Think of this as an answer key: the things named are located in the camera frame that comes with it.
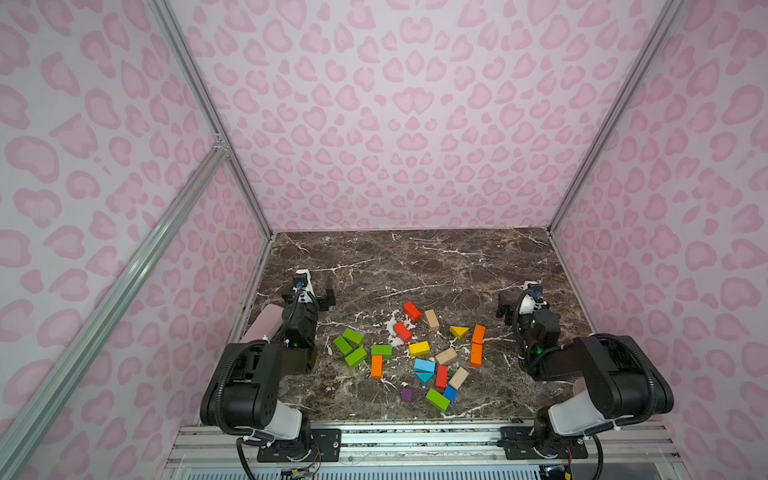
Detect blue small block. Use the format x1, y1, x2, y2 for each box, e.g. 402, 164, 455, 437
442, 387, 458, 402

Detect corner frame post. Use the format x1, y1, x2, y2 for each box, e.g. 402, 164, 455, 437
547, 0, 688, 238
146, 0, 273, 240

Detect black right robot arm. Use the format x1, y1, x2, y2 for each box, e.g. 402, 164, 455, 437
496, 284, 674, 455

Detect right corner frame post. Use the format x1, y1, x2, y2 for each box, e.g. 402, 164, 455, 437
547, 0, 688, 238

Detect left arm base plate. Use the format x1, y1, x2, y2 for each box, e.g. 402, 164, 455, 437
257, 428, 342, 463

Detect green block centre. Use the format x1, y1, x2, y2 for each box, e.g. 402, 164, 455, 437
371, 344, 393, 358

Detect green block far left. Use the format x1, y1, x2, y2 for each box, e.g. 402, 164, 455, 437
334, 336, 354, 357

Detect green block bottom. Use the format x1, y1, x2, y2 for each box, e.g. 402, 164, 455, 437
426, 389, 451, 412

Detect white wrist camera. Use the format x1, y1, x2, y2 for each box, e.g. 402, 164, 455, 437
293, 269, 316, 303
518, 282, 548, 315

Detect green block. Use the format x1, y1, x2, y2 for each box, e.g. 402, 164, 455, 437
342, 328, 364, 348
345, 346, 368, 368
334, 336, 354, 357
426, 389, 451, 412
371, 344, 393, 358

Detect yellow triangle block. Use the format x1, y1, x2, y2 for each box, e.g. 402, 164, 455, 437
450, 326, 469, 340

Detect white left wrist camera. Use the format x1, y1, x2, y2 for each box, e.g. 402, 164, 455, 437
293, 269, 316, 303

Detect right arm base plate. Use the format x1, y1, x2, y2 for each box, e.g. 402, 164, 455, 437
496, 425, 589, 460

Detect light blue block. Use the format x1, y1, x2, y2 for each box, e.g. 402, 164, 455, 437
414, 358, 436, 373

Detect yellow rectangular block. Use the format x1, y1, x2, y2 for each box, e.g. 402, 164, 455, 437
408, 341, 431, 358

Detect green block lower left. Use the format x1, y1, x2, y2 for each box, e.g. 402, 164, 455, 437
345, 346, 368, 368

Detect red block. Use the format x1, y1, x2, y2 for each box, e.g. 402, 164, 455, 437
403, 301, 422, 323
435, 365, 448, 392
393, 322, 412, 344

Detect teal triangle block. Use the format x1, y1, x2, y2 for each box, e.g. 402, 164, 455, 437
414, 371, 434, 385

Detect aluminium diagonal frame bar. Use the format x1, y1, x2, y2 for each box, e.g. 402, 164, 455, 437
1, 143, 227, 479

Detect purple small block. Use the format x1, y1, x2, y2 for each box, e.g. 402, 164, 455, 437
400, 388, 415, 404

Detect tan block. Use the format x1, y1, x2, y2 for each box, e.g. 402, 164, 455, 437
424, 310, 440, 332
435, 348, 458, 366
448, 367, 469, 390

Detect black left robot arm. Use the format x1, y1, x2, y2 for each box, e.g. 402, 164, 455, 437
199, 269, 335, 450

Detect aluminium front rail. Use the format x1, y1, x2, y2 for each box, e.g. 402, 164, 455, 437
162, 419, 690, 479

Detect green block upper left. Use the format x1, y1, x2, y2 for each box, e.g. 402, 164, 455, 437
342, 328, 364, 348

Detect orange block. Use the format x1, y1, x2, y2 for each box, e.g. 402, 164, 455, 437
370, 355, 383, 380
469, 343, 483, 368
472, 325, 486, 345

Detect left corner frame post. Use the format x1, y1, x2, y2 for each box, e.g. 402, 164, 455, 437
146, 0, 273, 240

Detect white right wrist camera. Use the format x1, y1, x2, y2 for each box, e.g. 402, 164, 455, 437
518, 282, 548, 315

